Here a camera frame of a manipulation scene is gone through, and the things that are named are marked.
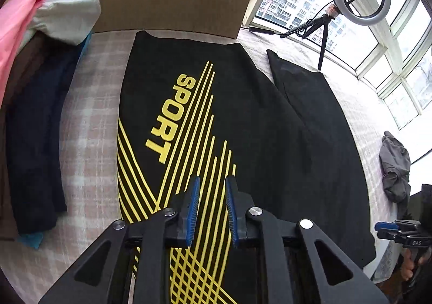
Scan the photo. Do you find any person's right hand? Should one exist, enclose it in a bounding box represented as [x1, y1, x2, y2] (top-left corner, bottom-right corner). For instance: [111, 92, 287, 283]
[399, 250, 426, 282]

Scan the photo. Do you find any white garment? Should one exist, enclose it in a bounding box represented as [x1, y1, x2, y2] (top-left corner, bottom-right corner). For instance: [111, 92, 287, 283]
[29, 0, 102, 45]

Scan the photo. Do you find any grey garment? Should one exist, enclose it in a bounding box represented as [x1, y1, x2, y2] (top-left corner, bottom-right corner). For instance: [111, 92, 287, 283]
[379, 131, 411, 203]

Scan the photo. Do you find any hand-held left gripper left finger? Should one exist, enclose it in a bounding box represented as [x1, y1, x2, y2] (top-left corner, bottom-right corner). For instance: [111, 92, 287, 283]
[37, 176, 201, 304]

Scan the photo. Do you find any black shirt with yellow stripes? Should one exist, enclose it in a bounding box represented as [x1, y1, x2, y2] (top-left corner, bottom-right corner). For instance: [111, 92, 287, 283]
[116, 30, 377, 304]

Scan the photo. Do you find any brown garment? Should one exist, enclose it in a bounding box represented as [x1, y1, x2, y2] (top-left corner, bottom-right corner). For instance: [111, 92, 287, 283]
[0, 34, 48, 240]

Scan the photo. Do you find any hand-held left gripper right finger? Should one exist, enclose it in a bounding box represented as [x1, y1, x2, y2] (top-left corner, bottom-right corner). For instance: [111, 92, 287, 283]
[225, 176, 389, 304]

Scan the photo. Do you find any navy garment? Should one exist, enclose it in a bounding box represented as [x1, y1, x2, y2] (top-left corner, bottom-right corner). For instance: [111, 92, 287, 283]
[5, 44, 83, 235]

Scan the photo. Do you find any black cable with inline remote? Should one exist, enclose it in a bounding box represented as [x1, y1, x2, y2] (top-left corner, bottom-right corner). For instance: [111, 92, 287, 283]
[249, 3, 333, 36]

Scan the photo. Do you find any pink garment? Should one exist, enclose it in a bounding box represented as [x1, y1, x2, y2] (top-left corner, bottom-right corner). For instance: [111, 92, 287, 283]
[0, 0, 62, 105]

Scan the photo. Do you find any black mini tripod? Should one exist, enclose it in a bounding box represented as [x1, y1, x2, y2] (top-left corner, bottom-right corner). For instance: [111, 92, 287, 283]
[280, 3, 340, 71]

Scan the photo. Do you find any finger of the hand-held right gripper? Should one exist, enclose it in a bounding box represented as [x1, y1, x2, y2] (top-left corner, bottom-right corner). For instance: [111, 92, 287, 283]
[374, 221, 402, 231]
[377, 230, 403, 241]

